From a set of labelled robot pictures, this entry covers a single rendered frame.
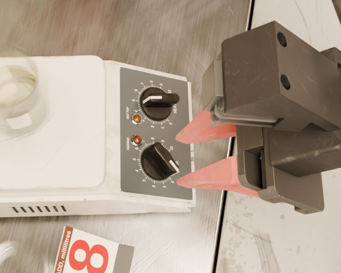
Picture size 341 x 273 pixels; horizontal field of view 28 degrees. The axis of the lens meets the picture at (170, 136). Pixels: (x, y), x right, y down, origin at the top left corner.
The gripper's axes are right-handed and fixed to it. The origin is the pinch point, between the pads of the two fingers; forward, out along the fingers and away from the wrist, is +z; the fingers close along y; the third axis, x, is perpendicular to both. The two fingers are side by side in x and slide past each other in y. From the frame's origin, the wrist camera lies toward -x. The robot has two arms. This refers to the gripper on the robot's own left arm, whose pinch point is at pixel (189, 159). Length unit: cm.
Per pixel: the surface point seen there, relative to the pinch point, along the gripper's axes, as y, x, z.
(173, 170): -1.3, 4.8, 5.5
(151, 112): -7.0, 4.0, 7.2
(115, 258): 5.2, 5.5, 13.2
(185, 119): -7.2, 7.7, 6.3
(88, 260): 5.6, 2.7, 13.7
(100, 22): -19.3, 4.7, 14.7
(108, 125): -5.3, 0.4, 9.2
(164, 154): -2.7, 4.0, 5.8
